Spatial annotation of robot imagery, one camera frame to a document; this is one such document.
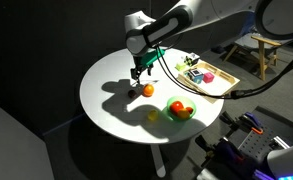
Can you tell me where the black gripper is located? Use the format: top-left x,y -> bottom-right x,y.
129,55 -> 154,85

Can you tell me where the translucent green plastic bowl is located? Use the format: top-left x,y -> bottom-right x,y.
166,95 -> 197,122

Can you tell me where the dark red toy plum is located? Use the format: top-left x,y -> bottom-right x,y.
127,89 -> 138,99

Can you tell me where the lime green cube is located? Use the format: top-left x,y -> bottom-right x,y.
175,62 -> 187,72

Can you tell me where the pale yellow toy lemon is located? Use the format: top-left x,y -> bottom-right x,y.
147,109 -> 159,122

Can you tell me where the red toy fruit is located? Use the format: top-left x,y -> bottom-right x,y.
169,100 -> 184,116

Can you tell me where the black and white cube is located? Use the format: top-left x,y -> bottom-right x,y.
184,53 -> 201,67

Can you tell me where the blue black white patterned cube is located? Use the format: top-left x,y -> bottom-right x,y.
188,68 -> 204,84

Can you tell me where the yellow toy fruit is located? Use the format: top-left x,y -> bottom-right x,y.
176,109 -> 191,120

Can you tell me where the pink cube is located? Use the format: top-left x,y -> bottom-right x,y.
202,71 -> 216,84

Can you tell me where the wooden tray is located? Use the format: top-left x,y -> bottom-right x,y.
177,60 -> 241,100

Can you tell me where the purple and black clamp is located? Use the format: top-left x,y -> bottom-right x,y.
195,134 -> 251,168

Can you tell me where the wooden chair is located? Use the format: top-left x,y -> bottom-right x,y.
224,32 -> 284,82

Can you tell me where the perforated metal board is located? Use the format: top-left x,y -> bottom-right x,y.
238,129 -> 292,162

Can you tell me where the white base with blue light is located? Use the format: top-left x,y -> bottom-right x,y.
266,139 -> 293,180

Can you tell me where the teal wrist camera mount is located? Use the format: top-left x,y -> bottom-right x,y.
141,48 -> 167,66

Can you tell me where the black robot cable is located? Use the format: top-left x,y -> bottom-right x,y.
155,46 -> 293,100

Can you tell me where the white table pedestal base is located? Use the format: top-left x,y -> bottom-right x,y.
150,143 -> 167,178

